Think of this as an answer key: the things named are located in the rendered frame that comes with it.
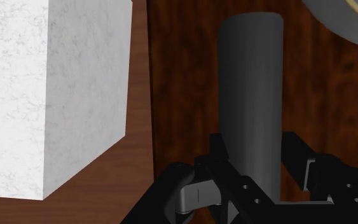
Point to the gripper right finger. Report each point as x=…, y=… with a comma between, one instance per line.
x=327, y=173

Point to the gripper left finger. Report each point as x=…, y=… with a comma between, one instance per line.
x=209, y=176

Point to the grey cylinder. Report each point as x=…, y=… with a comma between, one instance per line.
x=250, y=93

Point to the dark wooden table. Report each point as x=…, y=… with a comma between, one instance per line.
x=185, y=77

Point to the grey bowl with yellow rim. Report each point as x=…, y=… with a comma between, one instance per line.
x=340, y=15

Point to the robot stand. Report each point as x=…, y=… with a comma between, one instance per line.
x=42, y=93

